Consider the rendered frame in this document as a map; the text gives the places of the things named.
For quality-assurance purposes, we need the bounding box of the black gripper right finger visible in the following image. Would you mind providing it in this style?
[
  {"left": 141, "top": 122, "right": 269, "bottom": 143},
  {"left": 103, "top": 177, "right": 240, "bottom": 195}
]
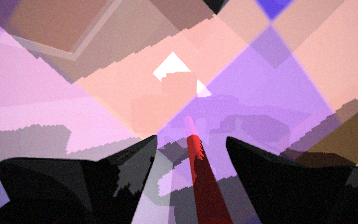
[{"left": 226, "top": 136, "right": 358, "bottom": 224}]

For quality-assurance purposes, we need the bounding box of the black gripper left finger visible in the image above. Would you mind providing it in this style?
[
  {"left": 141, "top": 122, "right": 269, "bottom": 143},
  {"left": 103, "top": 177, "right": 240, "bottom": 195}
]
[{"left": 0, "top": 135, "right": 158, "bottom": 224}]

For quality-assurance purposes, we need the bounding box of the red peg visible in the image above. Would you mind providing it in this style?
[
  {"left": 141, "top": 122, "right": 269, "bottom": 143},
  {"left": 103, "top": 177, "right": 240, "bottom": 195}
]
[{"left": 187, "top": 135, "right": 233, "bottom": 224}]

